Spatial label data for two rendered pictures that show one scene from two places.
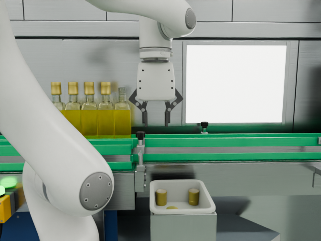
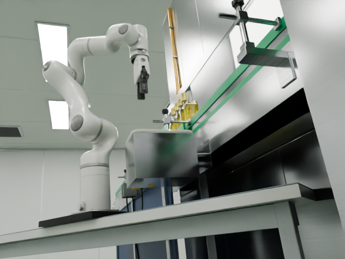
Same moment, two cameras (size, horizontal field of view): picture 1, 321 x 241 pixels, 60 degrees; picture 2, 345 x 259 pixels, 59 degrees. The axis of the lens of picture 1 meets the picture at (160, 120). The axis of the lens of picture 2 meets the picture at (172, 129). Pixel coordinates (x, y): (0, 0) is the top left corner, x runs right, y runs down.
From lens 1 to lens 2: 139 cm
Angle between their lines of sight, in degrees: 77
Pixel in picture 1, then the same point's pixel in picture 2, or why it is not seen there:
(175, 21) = (114, 36)
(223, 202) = (296, 173)
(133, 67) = (212, 75)
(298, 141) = (261, 44)
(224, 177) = (219, 124)
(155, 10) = (107, 39)
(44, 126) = (73, 104)
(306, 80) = not seen: outside the picture
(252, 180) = (235, 115)
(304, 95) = not seen: outside the picture
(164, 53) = (132, 53)
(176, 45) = (224, 40)
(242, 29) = not seen: outside the picture
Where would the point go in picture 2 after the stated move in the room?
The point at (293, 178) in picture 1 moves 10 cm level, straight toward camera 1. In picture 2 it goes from (262, 90) to (223, 96)
